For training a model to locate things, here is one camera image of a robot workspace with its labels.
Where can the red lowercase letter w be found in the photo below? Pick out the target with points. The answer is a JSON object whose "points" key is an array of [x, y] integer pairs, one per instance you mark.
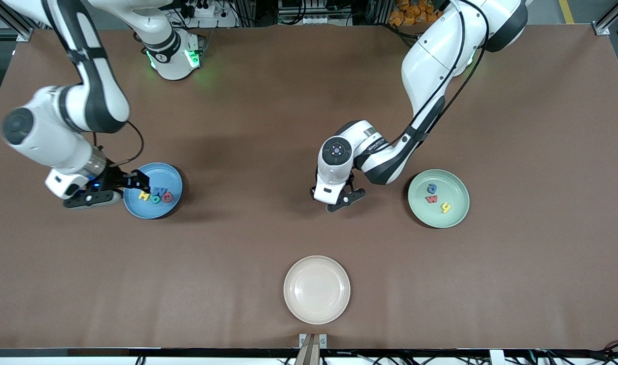
{"points": [[431, 199]]}

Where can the blue round plate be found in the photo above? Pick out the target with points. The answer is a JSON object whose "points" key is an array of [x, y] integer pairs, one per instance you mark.
{"points": [[161, 175]]}

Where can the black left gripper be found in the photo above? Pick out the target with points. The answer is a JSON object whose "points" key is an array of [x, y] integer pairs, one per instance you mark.
{"points": [[350, 178]]}

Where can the yellow uppercase letter H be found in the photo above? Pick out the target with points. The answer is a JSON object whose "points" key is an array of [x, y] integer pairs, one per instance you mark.
{"points": [[144, 195]]}

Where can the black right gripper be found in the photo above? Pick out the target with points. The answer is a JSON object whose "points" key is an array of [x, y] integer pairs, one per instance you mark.
{"points": [[112, 178]]}

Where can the blue uppercase letter M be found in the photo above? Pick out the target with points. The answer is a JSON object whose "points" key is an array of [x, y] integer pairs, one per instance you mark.
{"points": [[159, 191]]}

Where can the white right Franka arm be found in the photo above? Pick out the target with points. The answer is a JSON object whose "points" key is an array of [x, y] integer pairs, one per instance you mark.
{"points": [[50, 132]]}

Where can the brown table cover mat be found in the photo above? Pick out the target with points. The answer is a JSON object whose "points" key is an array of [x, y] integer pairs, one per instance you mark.
{"points": [[85, 279]]}

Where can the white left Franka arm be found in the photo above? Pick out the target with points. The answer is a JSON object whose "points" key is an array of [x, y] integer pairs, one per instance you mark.
{"points": [[440, 50]]}

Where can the aluminium frame profile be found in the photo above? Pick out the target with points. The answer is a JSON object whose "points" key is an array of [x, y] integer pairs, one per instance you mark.
{"points": [[22, 33], [605, 25]]}

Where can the green round plate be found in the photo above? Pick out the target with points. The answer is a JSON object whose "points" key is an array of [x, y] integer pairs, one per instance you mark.
{"points": [[450, 185]]}

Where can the white power strip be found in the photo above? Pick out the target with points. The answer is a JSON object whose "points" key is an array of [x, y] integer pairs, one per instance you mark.
{"points": [[205, 10], [316, 20]]}

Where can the metal mounting bracket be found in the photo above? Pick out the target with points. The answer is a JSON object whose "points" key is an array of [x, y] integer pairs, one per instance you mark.
{"points": [[313, 350]]}

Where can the yellow lowercase letter y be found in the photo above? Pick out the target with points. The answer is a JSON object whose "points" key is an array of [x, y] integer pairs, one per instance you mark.
{"points": [[445, 207]]}

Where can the beige round plate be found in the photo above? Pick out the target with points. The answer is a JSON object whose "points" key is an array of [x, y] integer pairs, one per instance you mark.
{"points": [[316, 290]]}

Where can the orange toy pile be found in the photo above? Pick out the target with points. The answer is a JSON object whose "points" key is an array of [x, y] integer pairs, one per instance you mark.
{"points": [[410, 12]]}

